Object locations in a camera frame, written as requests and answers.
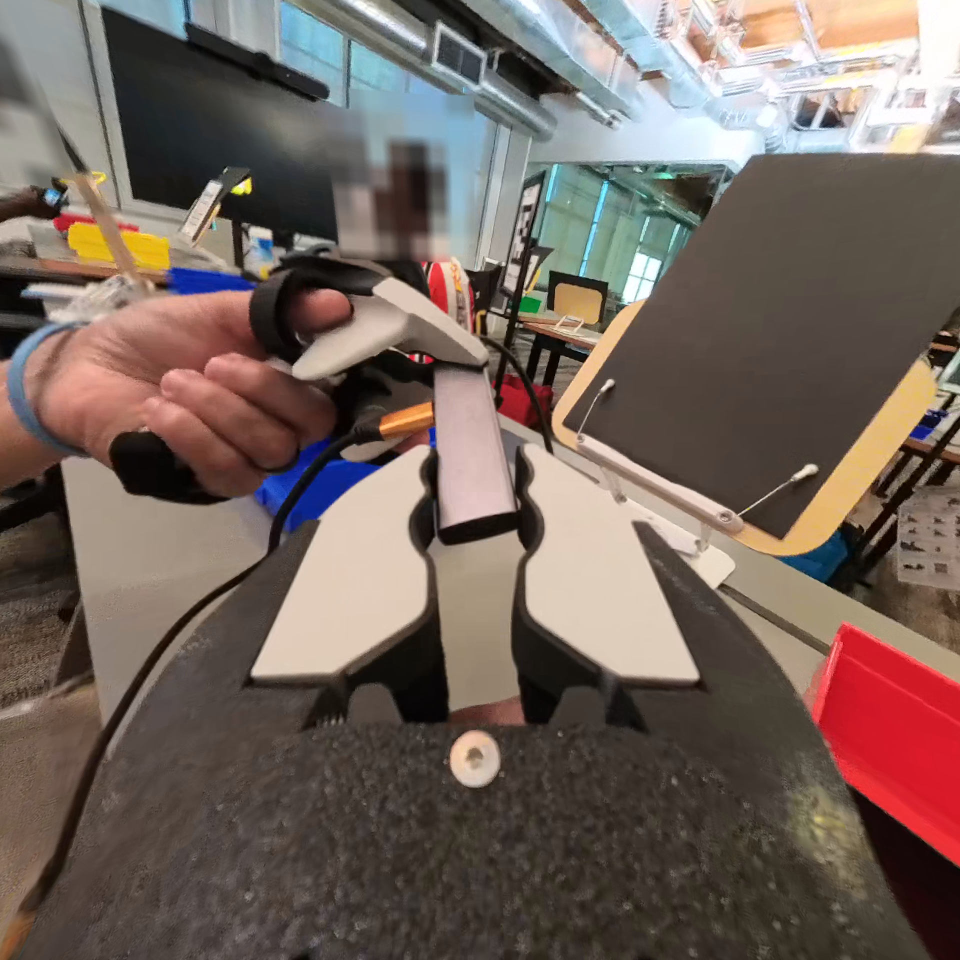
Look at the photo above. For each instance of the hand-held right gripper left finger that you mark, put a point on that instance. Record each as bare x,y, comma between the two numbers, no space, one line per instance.
352,585

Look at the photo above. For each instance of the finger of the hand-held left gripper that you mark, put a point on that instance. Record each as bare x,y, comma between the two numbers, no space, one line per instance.
427,330
382,451

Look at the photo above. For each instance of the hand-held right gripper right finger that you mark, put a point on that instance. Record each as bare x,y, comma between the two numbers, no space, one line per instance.
600,585

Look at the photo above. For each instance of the blue storage bin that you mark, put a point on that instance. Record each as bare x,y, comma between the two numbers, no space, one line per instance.
322,495

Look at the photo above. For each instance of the grey usb hub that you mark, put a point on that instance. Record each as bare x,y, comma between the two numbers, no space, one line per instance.
472,465

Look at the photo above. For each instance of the red storage bin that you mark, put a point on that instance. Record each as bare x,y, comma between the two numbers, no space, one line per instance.
900,735

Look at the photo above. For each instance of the grey desk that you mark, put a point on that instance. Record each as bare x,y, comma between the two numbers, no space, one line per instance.
150,540

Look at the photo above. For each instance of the person's left hand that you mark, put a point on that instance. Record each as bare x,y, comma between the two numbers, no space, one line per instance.
150,375

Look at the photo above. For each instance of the red bag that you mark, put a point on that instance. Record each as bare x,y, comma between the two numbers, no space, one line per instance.
517,401

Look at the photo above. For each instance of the white air vent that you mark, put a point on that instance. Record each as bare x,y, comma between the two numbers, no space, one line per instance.
459,56

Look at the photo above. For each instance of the black video bar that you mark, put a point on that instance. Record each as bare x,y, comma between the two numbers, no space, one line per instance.
255,64

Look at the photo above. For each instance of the blue wristband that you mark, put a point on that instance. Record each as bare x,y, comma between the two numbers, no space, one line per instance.
30,405

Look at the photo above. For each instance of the book stand with black board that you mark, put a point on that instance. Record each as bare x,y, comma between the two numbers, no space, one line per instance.
787,315

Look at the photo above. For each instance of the black wall screen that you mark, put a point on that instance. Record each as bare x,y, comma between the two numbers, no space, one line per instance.
210,150

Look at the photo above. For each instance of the silver ventilation duct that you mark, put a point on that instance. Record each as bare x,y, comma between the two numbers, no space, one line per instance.
517,97

